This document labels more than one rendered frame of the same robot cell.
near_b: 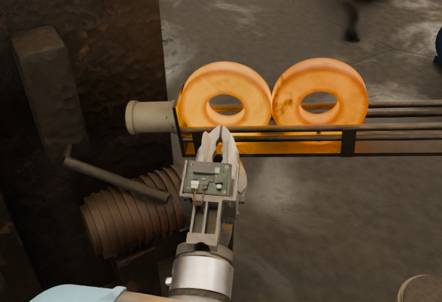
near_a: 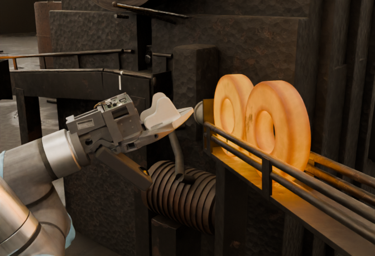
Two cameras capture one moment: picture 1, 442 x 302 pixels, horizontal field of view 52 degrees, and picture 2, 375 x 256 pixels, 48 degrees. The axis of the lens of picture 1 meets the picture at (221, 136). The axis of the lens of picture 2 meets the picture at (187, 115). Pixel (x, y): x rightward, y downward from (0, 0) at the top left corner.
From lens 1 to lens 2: 0.76 m
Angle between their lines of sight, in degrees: 63
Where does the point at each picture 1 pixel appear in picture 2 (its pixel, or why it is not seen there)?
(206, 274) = (51, 136)
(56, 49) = (191, 49)
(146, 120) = (200, 111)
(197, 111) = (217, 112)
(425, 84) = not seen: outside the picture
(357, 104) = (283, 135)
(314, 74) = (261, 88)
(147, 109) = not seen: hidden behind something
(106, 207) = (162, 167)
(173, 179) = (208, 179)
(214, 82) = (224, 85)
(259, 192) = not seen: outside the picture
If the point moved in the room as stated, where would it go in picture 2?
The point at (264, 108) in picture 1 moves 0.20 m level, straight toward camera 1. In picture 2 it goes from (240, 120) to (123, 130)
